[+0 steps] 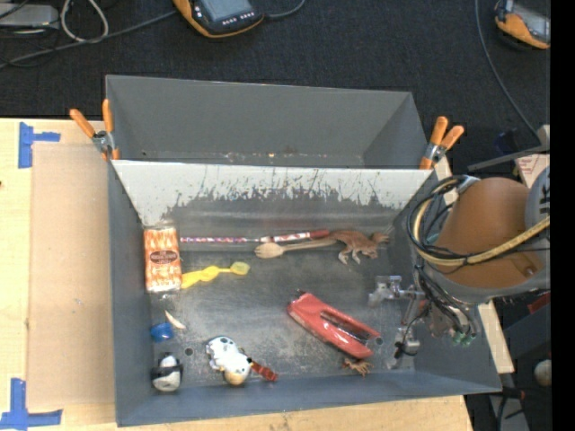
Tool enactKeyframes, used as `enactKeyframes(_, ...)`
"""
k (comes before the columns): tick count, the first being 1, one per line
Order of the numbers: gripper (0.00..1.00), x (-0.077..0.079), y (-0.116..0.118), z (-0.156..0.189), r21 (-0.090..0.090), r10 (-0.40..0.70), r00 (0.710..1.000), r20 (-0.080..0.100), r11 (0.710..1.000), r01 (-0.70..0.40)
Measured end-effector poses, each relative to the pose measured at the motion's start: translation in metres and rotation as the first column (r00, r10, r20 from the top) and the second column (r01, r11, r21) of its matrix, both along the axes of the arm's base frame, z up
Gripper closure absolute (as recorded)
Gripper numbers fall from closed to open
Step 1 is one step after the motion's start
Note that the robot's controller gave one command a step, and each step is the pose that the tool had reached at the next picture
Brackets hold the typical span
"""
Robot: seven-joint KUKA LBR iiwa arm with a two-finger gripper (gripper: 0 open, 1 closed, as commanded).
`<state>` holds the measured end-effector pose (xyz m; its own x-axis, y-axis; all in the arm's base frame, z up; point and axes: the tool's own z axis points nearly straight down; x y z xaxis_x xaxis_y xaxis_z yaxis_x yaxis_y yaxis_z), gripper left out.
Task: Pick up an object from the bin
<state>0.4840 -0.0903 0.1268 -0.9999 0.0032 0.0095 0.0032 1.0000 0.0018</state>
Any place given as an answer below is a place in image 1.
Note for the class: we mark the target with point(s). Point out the small brown toy creature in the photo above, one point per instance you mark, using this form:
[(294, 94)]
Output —
[(358, 366)]

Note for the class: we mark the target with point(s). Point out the red stapler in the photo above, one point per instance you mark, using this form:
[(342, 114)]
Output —
[(314, 317)]

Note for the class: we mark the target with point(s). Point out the grey metal bin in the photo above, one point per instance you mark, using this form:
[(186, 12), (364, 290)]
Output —
[(269, 312)]

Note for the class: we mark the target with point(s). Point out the yellow plastic toy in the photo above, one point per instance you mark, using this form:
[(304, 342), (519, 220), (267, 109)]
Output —
[(202, 275)]

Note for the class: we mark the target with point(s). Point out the white and black ball toy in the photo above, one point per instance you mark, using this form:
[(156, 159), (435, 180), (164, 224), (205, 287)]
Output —
[(166, 375)]

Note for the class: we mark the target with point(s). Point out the white spotted toy figure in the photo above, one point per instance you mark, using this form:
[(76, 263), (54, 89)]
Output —
[(229, 357)]

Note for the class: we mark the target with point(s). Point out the small white curved piece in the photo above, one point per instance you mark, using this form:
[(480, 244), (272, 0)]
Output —
[(174, 320)]

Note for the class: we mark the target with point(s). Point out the brown cardboard board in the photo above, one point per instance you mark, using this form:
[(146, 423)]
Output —
[(67, 263)]

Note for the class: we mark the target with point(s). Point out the blue bottle cap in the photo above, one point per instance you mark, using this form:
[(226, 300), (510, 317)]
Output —
[(161, 332)]

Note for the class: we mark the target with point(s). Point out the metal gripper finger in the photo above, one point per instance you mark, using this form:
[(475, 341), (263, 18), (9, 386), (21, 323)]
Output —
[(408, 346), (388, 287)]

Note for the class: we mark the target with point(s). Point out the orange patterned packet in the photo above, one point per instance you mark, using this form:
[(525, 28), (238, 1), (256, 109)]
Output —
[(162, 258)]

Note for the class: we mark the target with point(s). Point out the brown toy dinosaur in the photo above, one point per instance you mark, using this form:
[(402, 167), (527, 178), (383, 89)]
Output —
[(357, 243)]

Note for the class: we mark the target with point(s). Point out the red white striped stick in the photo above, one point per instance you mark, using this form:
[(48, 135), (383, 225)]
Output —
[(233, 240)]

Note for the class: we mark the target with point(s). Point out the small red piece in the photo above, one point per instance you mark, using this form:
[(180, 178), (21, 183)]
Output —
[(264, 371)]

